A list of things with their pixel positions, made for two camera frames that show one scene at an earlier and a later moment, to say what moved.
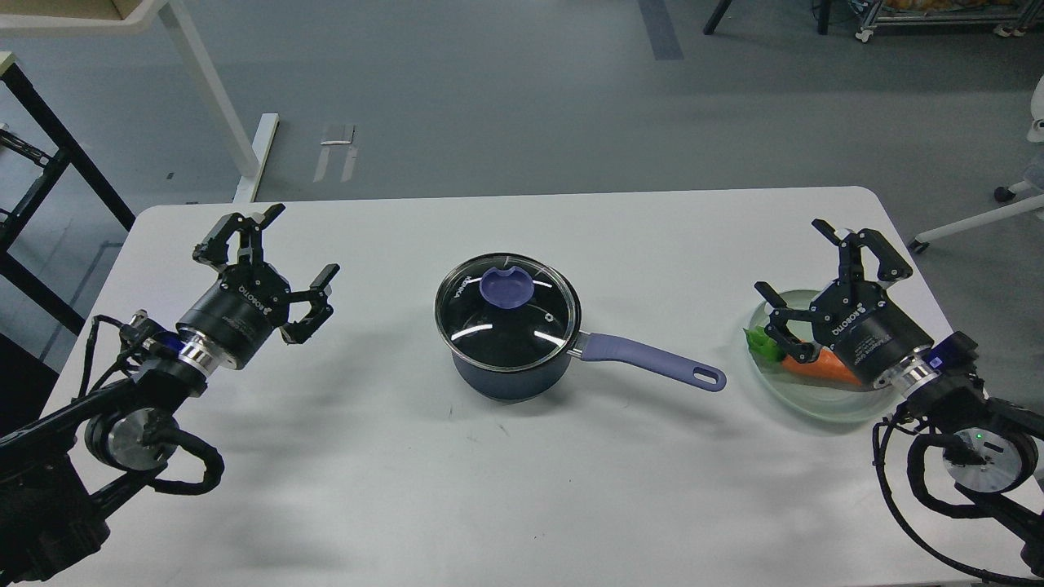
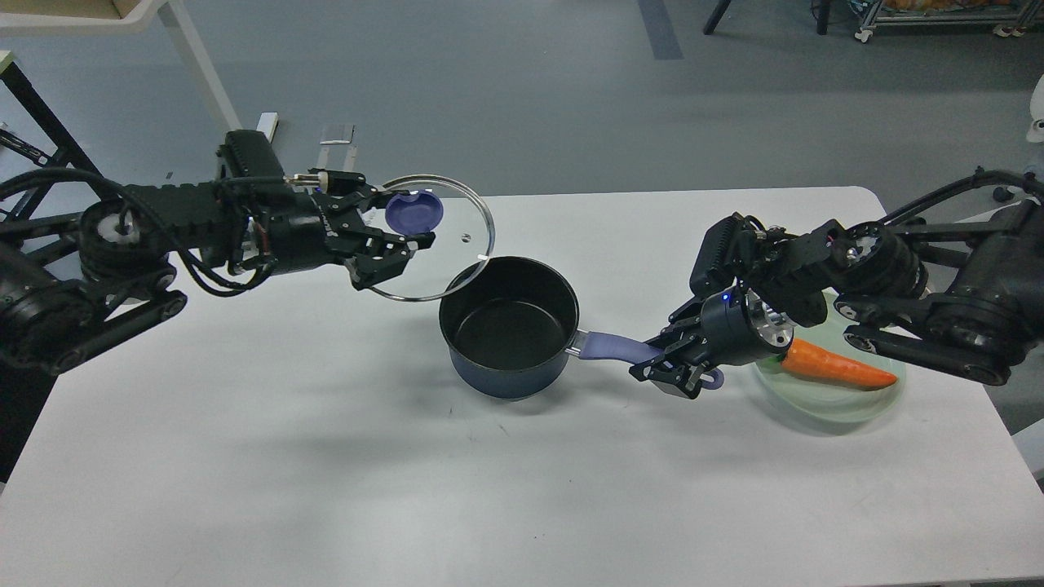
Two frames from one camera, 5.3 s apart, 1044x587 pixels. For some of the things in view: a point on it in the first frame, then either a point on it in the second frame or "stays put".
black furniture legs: (824, 12) stays put
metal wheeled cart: (891, 13) stays put
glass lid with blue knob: (507, 312) to (462, 222)
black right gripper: (864, 331) to (738, 328)
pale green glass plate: (817, 397) stays put
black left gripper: (251, 301) to (314, 228)
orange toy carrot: (826, 365) stays put
